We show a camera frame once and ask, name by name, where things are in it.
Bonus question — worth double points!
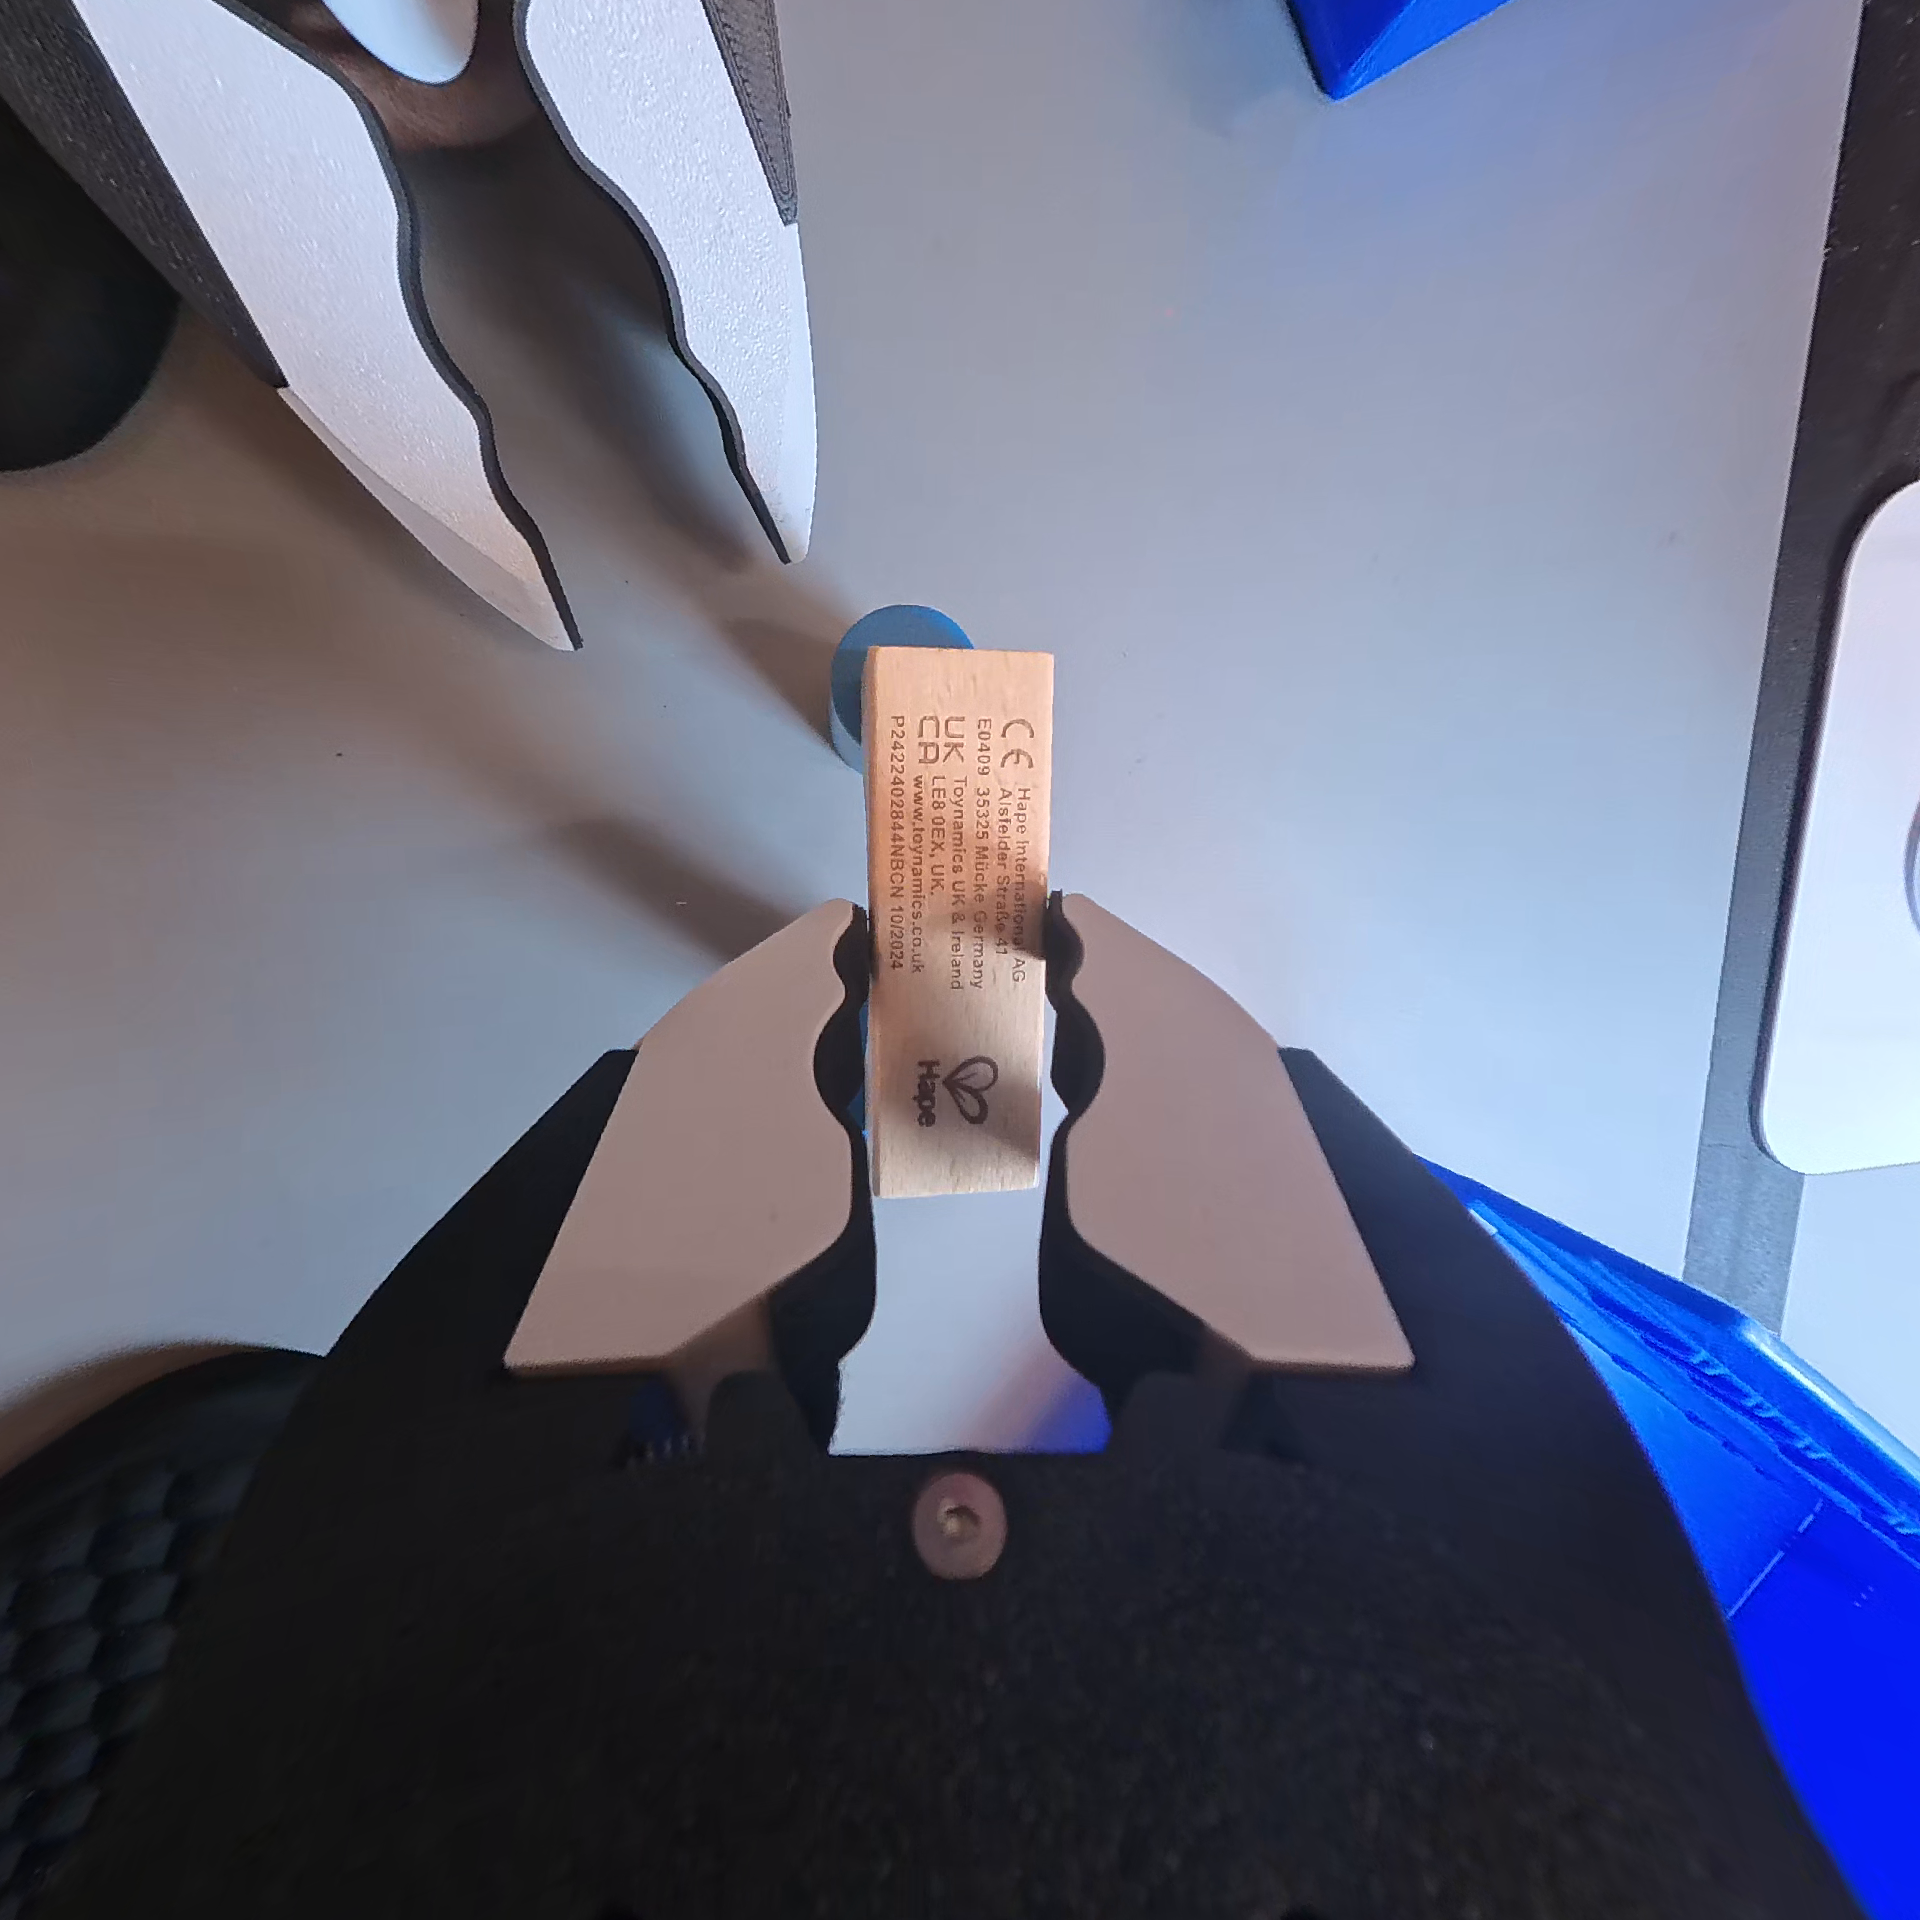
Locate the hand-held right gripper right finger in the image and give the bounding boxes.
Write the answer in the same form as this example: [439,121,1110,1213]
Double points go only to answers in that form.
[1036,893,1418,1432]

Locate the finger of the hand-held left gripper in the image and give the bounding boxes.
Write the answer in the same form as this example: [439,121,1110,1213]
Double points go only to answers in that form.
[515,0,821,568]
[66,0,585,654]

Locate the natural wooden arch block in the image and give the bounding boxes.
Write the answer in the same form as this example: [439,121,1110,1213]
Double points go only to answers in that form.
[862,645,1057,1203]

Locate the blue wooden cylinder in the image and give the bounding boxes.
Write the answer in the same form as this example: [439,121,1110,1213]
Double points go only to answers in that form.
[825,605,981,777]

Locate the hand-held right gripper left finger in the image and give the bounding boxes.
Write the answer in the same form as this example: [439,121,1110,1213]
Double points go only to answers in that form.
[502,902,881,1432]

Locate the blue plastic bin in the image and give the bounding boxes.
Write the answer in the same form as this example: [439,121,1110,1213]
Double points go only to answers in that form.
[1284,0,1513,106]
[1410,1153,1920,1920]

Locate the white document stand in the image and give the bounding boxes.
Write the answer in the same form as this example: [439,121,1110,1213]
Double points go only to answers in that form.
[1750,480,1920,1179]

